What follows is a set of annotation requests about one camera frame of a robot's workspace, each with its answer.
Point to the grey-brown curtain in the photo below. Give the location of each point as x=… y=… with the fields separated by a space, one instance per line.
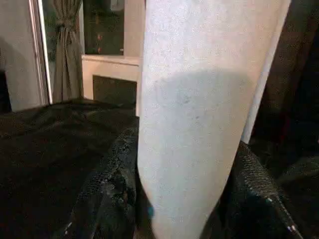
x=67 y=62

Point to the white plastic table top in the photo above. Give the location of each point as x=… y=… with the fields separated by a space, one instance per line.
x=187 y=99

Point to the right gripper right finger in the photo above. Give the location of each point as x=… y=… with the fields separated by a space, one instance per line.
x=249 y=204

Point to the white sliding door frame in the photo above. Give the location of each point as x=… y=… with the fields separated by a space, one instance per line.
x=41 y=49

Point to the black plastic mat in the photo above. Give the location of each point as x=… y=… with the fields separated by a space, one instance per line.
x=49 y=149

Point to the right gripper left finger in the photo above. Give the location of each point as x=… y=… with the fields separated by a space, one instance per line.
x=107 y=199

